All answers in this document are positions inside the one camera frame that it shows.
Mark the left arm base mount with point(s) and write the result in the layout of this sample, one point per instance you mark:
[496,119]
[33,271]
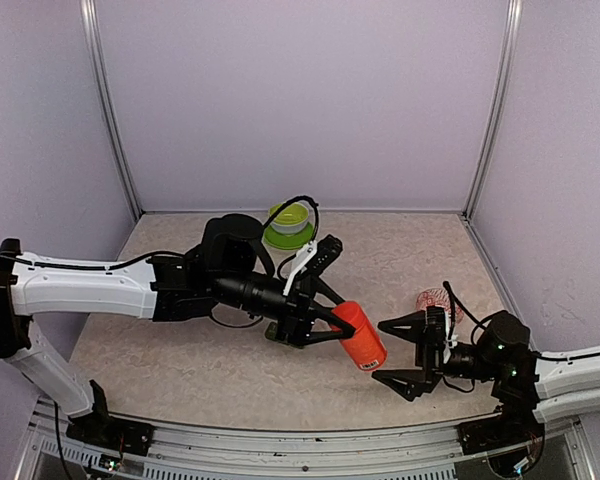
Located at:
[112,433]

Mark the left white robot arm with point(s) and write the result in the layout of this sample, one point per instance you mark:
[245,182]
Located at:
[230,266]

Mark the red pill bottle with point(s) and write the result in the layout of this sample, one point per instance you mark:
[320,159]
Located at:
[365,347]

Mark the red patterned oval tin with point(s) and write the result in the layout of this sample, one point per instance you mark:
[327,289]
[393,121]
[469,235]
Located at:
[436,297]

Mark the aluminium frame post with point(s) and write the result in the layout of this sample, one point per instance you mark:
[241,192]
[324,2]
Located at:
[497,107]
[88,9]

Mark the right aluminium frame post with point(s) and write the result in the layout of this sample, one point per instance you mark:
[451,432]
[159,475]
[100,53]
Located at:
[497,107]

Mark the left aluminium frame post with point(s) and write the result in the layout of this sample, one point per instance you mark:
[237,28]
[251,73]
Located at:
[88,9]

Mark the front aluminium rail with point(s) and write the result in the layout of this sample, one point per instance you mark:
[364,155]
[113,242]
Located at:
[181,451]

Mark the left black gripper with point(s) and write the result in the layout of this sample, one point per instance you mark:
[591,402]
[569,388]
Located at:
[295,321]

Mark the green saucer plate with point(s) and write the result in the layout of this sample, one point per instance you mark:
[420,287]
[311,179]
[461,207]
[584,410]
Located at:
[288,242]

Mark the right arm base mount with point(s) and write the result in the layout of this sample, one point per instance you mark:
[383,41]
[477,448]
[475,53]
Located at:
[496,432]

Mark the green and white bowl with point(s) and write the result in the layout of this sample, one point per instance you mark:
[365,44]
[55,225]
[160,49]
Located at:
[291,220]

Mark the green weekly pill organizer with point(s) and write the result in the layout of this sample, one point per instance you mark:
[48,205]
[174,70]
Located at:
[273,333]

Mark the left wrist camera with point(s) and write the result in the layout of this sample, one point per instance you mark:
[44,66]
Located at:
[313,259]

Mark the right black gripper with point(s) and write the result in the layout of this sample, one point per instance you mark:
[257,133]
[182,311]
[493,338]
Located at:
[421,382]

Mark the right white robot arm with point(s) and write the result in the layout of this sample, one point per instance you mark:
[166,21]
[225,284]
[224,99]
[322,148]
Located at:
[539,387]

